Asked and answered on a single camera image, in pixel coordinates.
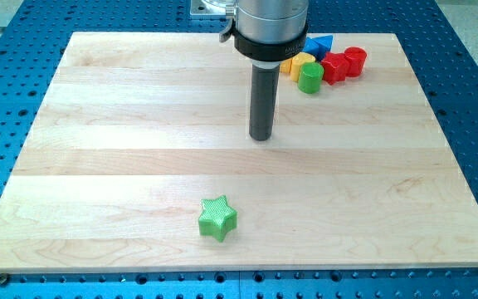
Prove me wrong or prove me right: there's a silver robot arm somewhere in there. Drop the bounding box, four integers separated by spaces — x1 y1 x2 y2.
219 0 309 70

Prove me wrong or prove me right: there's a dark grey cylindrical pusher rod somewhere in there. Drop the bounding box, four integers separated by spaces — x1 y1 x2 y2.
249 61 280 141

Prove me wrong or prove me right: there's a green star block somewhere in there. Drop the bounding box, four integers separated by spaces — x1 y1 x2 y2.
198 195 237 243

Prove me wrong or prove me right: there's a yellow block behind rod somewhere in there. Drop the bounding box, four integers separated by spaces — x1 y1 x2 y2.
280 58 292 74

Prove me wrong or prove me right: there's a light wooden board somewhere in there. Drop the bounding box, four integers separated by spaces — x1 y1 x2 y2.
0 32 478 273

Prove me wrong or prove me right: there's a green cylinder block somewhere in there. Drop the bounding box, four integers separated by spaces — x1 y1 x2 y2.
298 62 324 94

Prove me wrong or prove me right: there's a yellow cylinder block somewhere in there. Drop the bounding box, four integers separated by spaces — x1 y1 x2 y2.
290 52 316 82

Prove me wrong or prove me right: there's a red star block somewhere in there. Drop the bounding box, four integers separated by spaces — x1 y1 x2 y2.
320 51 349 85

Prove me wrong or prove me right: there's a blue cube block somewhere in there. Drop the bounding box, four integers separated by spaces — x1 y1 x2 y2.
302 37 319 58

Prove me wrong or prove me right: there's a blue triangle block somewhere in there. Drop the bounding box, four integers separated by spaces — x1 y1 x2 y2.
312 35 333 61

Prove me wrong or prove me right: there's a red cylinder block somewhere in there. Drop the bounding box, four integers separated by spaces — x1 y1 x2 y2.
344 47 368 77

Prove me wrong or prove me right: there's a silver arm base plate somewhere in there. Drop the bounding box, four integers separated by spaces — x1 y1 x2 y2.
190 0 235 17

